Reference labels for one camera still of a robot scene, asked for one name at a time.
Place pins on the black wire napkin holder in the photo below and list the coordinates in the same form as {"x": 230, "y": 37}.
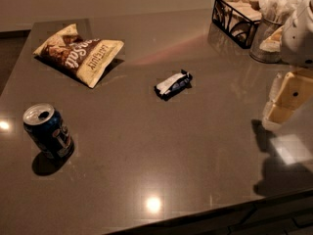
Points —
{"x": 239, "y": 19}

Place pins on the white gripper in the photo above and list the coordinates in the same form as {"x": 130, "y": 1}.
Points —
{"x": 298, "y": 39}

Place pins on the blue soda can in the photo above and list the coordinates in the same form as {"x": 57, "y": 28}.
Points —
{"x": 46, "y": 127}

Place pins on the blueberry rxbar dark wrapper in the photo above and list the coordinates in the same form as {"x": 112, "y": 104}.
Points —
{"x": 173, "y": 85}

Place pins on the brown and cream chip bag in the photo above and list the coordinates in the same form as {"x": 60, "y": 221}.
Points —
{"x": 85, "y": 59}

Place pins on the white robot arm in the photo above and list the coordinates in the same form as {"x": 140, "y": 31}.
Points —
{"x": 296, "y": 44}

